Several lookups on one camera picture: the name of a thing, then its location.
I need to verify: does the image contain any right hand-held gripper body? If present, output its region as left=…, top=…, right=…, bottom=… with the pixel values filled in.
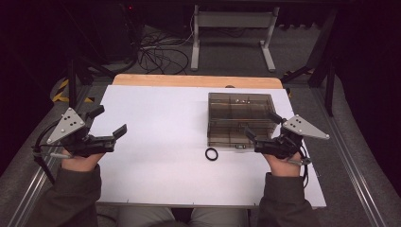
left=253, top=113, right=331, bottom=160

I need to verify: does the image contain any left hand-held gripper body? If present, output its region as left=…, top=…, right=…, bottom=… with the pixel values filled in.
left=45, top=107, right=117, bottom=158

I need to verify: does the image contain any person's left hand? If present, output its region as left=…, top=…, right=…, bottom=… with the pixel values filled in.
left=61, top=148, right=105, bottom=173

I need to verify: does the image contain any person's right hand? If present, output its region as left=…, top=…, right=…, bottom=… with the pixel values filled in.
left=262, top=150, right=303, bottom=178

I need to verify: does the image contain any smoky clear plastic organiser box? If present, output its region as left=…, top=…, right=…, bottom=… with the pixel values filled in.
left=206, top=92, right=281, bottom=150

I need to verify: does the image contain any yellow black hazard tape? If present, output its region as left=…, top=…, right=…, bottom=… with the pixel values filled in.
left=51, top=78, right=96, bottom=104

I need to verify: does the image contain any black tripod stand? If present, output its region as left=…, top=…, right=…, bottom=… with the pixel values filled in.
left=61, top=6, right=117, bottom=110

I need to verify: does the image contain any white table sheet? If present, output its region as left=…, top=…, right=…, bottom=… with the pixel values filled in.
left=88, top=84, right=327, bottom=209

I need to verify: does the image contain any black metal stand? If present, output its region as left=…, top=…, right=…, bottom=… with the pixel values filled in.
left=280, top=8, right=340, bottom=117

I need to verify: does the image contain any dark equipment box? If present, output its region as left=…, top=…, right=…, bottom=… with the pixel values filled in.
left=94, top=3, right=143, bottom=64

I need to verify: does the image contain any person's right leg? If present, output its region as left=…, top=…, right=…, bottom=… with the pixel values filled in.
left=188, top=207, right=249, bottom=227

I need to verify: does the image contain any person's leg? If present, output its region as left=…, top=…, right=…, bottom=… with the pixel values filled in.
left=117, top=205, right=176, bottom=227
left=188, top=207, right=249, bottom=227

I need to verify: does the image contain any person's left leg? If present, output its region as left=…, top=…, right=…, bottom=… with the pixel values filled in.
left=117, top=205, right=176, bottom=227

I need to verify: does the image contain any left hand-held gripper cable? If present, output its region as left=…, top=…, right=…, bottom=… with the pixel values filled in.
left=31, top=120, right=65, bottom=186

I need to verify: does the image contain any hand-held gripper cable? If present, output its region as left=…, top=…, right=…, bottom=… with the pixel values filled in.
left=31, top=120, right=65, bottom=186
left=295, top=143, right=314, bottom=189

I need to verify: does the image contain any black rubber ring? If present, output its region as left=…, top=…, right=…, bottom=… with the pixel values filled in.
left=204, top=147, right=219, bottom=162

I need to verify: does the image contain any right hand-held gripper cable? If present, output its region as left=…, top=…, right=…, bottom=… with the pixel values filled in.
left=295, top=143, right=314, bottom=189

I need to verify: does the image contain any aluminium floor rail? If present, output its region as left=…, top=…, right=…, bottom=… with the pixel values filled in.
left=7, top=84, right=94, bottom=227
left=310, top=86, right=387, bottom=227

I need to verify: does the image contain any tangle of floor cables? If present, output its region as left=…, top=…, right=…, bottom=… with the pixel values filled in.
left=136, top=25, right=194, bottom=76

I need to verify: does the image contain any white metal stand frame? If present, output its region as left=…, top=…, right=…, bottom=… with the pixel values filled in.
left=190, top=4, right=281, bottom=73

